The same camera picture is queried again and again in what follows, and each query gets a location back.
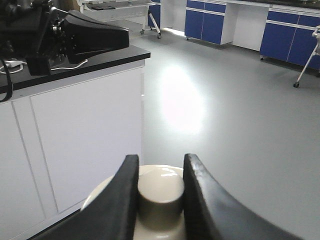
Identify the blue lab cabinets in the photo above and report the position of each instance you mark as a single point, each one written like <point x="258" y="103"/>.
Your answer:
<point x="277" y="29"/>

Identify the white cabinet base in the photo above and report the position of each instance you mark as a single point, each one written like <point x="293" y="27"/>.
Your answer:
<point x="63" y="134"/>

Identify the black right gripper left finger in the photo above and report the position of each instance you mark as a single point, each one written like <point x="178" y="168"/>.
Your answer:
<point x="110" y="216"/>

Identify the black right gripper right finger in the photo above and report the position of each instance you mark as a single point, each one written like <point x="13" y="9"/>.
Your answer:
<point x="211" y="213"/>

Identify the white wheeled cart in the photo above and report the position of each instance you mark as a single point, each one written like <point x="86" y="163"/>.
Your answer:
<point x="115" y="10"/>

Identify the glass jar with beige lid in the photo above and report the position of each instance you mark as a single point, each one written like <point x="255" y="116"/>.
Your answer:
<point x="160" y="209"/>

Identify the white wheeled stand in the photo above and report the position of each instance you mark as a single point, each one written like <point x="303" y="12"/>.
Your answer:
<point x="315" y="52"/>

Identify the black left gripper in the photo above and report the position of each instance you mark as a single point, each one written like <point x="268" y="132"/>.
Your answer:
<point x="31" y="32"/>

